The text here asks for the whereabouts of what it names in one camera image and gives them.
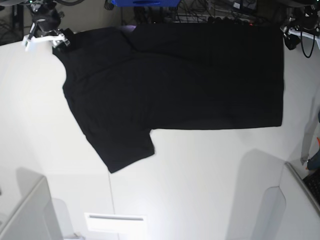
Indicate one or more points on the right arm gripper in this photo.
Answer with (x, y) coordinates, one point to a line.
(45, 27)

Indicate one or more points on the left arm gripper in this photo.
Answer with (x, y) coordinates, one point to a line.
(301, 22)

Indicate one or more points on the black printed T-shirt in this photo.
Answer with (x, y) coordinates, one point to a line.
(121, 84)

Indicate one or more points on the blue plastic bin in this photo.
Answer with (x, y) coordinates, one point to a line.
(146, 3)

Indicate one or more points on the black keyboard right edge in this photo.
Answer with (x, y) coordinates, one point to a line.
(312, 182)

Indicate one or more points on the grey monitor left corner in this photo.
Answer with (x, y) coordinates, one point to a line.
(34, 218)

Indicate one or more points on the white slotted table tray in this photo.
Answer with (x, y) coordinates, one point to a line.
(124, 224)

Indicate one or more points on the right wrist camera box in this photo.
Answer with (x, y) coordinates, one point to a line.
(28, 42)

